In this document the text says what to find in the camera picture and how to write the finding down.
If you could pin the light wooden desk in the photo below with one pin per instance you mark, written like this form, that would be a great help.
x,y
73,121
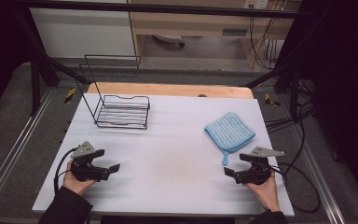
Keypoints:
x,y
199,25

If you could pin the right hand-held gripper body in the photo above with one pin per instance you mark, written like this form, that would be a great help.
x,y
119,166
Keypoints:
x,y
258,174

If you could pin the white wall outlet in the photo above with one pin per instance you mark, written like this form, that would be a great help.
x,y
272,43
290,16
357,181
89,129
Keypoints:
x,y
256,3

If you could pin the blue striped cloth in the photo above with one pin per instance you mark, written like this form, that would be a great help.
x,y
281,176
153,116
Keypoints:
x,y
230,132

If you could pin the black metal frame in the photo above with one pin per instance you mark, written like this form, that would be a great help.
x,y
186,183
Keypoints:
x,y
167,8

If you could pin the person's left hand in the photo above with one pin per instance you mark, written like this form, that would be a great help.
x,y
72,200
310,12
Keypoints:
x,y
74,185

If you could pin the aluminium floor rail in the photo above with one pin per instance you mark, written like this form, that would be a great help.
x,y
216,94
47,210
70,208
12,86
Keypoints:
x,y
15,146
320,177

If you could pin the white cabinet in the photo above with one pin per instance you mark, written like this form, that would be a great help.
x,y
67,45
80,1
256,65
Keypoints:
x,y
80,34

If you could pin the yellow black floor tape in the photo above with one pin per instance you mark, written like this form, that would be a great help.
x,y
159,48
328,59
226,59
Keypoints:
x,y
271,100
70,95

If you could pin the black curtain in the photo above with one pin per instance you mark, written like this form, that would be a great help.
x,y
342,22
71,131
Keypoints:
x,y
345,77

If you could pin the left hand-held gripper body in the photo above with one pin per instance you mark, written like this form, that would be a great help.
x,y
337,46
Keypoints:
x,y
85,169

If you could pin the white table mat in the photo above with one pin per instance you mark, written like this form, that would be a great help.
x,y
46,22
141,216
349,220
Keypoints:
x,y
167,155

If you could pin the office chair base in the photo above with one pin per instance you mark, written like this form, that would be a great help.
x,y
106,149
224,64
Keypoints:
x,y
167,39

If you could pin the person's right hand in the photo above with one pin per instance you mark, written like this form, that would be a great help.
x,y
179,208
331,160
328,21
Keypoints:
x,y
267,194

